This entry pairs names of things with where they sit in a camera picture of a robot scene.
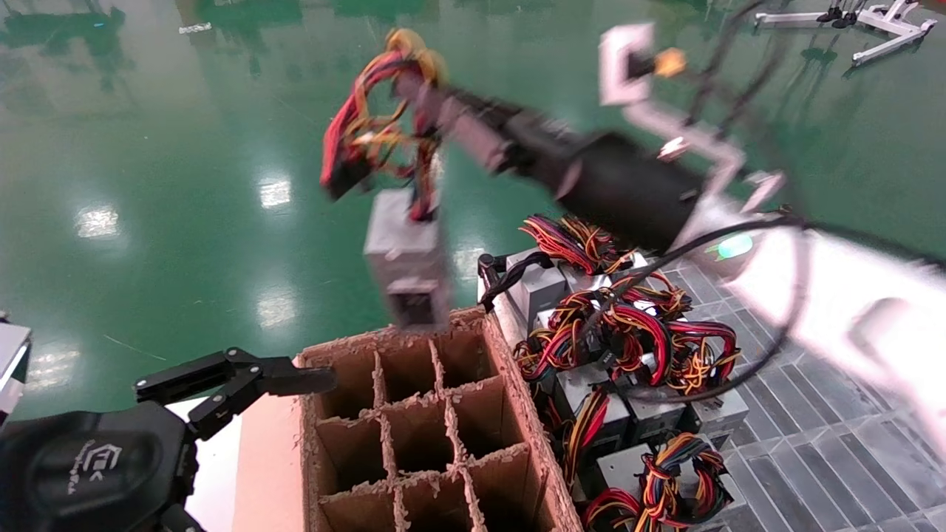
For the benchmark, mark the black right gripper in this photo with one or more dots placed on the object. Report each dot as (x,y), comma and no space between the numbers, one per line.
(621,185)

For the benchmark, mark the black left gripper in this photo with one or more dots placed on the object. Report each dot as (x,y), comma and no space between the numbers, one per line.
(89,473)

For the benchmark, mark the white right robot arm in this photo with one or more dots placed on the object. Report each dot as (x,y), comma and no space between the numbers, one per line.
(850,310)

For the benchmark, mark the brown cardboard divider box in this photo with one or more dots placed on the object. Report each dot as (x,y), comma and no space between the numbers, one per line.
(502,414)

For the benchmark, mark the dark grey power supply box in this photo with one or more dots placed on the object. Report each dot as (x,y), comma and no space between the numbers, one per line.
(658,417)

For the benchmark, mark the light grey power supply box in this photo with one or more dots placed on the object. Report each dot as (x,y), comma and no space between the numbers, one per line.
(720,414)

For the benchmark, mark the clear plastic compartment tray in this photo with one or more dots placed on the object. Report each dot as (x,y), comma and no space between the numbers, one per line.
(813,458)

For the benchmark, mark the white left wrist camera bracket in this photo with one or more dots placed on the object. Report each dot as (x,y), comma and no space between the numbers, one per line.
(13,362)

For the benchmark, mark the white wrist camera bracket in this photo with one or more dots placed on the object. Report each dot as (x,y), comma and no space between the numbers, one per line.
(695,138)
(13,362)

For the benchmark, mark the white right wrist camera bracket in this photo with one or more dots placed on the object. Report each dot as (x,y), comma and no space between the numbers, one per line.
(695,138)

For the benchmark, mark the white metal stand frame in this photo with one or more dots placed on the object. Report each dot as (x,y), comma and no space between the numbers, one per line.
(894,26)

